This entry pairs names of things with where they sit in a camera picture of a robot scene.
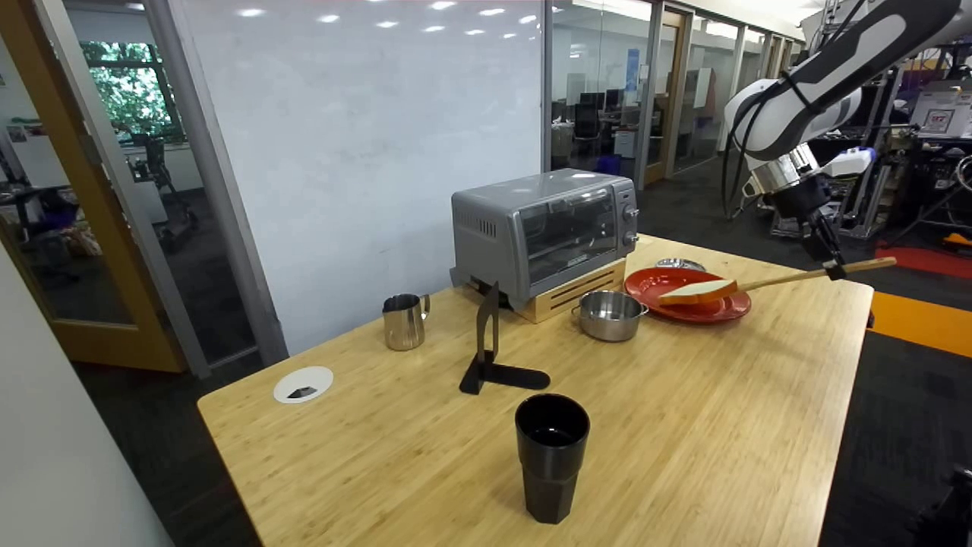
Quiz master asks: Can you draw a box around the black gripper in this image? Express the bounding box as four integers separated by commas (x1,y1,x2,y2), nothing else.
778,182,849,282

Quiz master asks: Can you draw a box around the wooden spatula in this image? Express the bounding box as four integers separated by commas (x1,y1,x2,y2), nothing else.
657,253,901,310

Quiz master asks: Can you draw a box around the red plate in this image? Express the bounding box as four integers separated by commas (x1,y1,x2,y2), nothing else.
623,265,756,328

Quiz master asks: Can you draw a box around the red floor mat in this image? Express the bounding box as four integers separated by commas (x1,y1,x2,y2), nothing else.
870,244,972,290

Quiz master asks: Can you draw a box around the orange floor mat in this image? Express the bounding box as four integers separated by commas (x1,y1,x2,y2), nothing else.
866,292,972,365

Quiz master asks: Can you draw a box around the small steel lid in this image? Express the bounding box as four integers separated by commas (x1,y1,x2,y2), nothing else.
654,257,709,277

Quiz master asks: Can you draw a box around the small steel pot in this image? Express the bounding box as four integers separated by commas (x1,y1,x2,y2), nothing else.
567,290,654,348

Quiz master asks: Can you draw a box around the wooden slatted trivet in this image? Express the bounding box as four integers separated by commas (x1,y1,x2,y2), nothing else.
519,259,628,326

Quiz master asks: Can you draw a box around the silver toaster oven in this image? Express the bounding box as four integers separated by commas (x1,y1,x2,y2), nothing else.
450,169,643,314

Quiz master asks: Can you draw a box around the black plastic tumbler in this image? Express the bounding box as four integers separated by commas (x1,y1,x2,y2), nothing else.
513,391,591,525

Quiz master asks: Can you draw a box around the steel milk jug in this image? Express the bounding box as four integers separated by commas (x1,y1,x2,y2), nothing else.
379,292,435,354

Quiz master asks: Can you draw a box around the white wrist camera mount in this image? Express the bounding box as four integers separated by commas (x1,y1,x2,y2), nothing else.
821,145,878,182

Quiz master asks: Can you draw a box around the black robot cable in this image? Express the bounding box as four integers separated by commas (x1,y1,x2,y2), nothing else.
718,71,813,218

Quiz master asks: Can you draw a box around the grey partition post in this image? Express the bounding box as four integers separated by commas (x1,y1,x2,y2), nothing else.
538,0,558,176

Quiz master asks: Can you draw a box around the white table cable grommet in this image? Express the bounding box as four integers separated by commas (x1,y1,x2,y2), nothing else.
269,362,338,409

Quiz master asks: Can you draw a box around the glass door wooden frame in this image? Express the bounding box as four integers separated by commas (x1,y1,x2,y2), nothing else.
0,0,288,377

